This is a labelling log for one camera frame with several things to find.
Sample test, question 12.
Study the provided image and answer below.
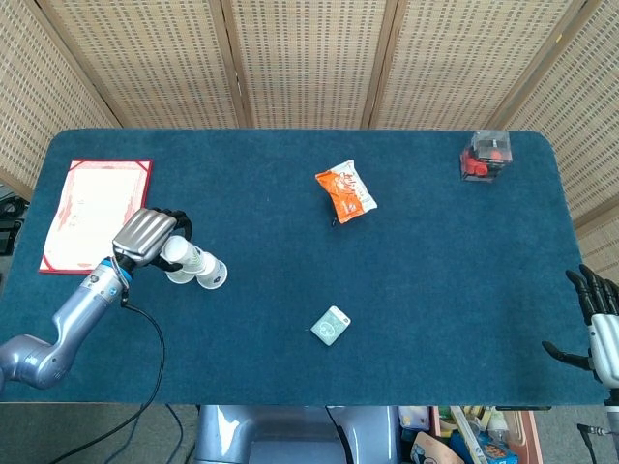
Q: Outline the red bordered certificate folder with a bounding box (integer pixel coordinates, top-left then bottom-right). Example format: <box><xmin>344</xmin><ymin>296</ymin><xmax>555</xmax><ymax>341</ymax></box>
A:
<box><xmin>38</xmin><ymin>159</ymin><xmax>154</xmax><ymax>276</ymax></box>

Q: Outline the green white tissue pack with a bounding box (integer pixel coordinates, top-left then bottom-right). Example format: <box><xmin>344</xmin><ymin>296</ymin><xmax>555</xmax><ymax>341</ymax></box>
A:
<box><xmin>309</xmin><ymin>304</ymin><xmax>352</xmax><ymax>347</ymax></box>

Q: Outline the pink bin of clutter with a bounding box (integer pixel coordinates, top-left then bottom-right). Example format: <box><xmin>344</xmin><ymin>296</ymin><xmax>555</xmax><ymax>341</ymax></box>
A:
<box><xmin>398</xmin><ymin>404</ymin><xmax>541</xmax><ymax>464</ymax></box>

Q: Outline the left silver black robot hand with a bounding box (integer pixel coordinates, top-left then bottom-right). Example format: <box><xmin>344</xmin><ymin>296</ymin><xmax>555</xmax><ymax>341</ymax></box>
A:
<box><xmin>111</xmin><ymin>207</ymin><xmax>194</xmax><ymax>273</ymax></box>

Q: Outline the silver-blue robot torso base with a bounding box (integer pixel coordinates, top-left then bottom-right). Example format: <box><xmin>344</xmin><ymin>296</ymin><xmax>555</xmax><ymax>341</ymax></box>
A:
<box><xmin>192</xmin><ymin>404</ymin><xmax>402</xmax><ymax>464</ymax></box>

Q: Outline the blue fuzzy tablecloth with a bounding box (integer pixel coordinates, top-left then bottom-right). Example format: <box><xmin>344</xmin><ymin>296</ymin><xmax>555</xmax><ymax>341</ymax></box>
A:
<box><xmin>0</xmin><ymin>128</ymin><xmax>600</xmax><ymax>407</ymax></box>

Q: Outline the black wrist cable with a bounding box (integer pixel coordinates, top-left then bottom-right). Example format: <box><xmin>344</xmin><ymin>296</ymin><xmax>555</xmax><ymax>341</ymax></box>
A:
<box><xmin>47</xmin><ymin>295</ymin><xmax>167</xmax><ymax>464</ymax></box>
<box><xmin>576</xmin><ymin>421</ymin><xmax>608</xmax><ymax>464</ymax></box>

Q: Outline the orange white snack bag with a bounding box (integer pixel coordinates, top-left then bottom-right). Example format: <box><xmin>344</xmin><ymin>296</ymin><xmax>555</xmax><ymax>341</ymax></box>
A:
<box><xmin>314</xmin><ymin>159</ymin><xmax>379</xmax><ymax>226</ymax></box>

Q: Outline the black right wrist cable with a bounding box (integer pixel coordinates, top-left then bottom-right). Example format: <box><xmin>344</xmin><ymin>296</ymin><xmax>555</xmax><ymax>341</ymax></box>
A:
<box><xmin>576</xmin><ymin>421</ymin><xmax>608</xmax><ymax>464</ymax></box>

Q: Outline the red black toy vehicle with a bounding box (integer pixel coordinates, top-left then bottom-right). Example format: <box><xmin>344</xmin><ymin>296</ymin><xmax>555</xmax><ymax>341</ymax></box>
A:
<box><xmin>461</xmin><ymin>139</ymin><xmax>507</xmax><ymax>179</ymax></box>

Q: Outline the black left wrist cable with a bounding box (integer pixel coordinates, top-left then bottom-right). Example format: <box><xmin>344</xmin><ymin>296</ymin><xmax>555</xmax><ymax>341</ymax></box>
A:
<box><xmin>47</xmin><ymin>295</ymin><xmax>167</xmax><ymax>464</ymax></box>

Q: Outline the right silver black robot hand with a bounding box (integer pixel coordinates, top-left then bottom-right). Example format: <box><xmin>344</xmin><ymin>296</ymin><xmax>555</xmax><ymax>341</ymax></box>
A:
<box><xmin>541</xmin><ymin>264</ymin><xmax>619</xmax><ymax>384</ymax></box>

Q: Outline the dark equipment on floor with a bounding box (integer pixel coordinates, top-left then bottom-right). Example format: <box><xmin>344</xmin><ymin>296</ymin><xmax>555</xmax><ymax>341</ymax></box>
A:
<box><xmin>0</xmin><ymin>186</ymin><xmax>29</xmax><ymax>257</ymax></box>

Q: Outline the clear plastic display box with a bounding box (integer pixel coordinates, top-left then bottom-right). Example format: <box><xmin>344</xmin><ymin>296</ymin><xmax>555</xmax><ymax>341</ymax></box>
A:
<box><xmin>458</xmin><ymin>129</ymin><xmax>513</xmax><ymax>184</ymax></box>

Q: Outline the woven rattan folding screen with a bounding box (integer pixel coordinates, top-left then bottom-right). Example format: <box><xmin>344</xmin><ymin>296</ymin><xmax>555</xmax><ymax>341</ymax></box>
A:
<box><xmin>0</xmin><ymin>0</ymin><xmax>619</xmax><ymax>281</ymax></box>

